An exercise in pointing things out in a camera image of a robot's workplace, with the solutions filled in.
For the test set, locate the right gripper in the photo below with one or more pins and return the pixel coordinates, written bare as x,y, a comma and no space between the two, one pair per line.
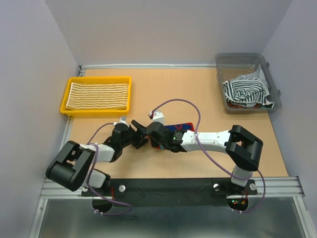
153,142

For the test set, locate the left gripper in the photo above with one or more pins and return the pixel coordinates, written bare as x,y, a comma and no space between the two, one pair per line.
138,142

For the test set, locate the turquoise red patterned towel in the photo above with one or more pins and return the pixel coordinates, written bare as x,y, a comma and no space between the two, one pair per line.
173,127

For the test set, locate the yellow striped towel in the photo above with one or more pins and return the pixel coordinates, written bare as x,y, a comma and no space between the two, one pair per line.
97,96

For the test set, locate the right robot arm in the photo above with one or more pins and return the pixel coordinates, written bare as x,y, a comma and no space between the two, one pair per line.
239,144

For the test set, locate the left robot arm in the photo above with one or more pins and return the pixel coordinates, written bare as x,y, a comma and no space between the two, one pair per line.
71,165

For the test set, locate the yellow plastic tray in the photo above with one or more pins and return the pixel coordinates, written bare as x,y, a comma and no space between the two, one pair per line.
96,80

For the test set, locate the grey plastic bin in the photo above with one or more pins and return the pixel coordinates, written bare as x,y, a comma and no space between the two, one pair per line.
231,65

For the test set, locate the black white striped towel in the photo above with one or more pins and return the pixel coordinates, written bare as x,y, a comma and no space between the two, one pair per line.
248,91

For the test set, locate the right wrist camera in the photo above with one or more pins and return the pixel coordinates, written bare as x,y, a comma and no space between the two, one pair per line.
157,116

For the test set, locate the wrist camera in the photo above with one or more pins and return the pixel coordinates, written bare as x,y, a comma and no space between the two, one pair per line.
122,120
157,116

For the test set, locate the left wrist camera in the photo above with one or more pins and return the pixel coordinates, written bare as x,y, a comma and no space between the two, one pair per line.
122,120

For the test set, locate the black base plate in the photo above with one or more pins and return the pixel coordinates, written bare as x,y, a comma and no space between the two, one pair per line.
168,192

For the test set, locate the aluminium frame rail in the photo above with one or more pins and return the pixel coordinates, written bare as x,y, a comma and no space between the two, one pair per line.
274,187

